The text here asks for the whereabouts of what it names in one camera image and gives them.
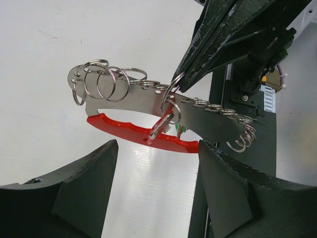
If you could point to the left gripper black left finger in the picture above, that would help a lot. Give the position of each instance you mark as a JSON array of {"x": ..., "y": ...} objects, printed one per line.
[{"x": 70, "y": 202}]

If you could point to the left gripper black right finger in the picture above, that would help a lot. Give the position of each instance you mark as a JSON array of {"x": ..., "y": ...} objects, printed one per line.
[{"x": 243, "y": 202}]

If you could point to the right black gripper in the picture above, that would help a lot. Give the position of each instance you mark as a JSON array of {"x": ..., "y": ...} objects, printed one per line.
[{"x": 267, "y": 47}]

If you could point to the green headed key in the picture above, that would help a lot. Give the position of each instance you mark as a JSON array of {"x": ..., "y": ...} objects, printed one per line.
[{"x": 180, "y": 129}]

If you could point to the red headed key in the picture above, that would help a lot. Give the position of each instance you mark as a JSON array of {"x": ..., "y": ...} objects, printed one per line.
[{"x": 161, "y": 126}]

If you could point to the red handled metal key holder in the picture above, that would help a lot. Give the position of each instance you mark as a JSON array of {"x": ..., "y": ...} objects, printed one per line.
[{"x": 99, "y": 87}]

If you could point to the right white cable duct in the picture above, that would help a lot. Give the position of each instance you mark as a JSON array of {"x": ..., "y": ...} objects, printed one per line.
[{"x": 269, "y": 99}]

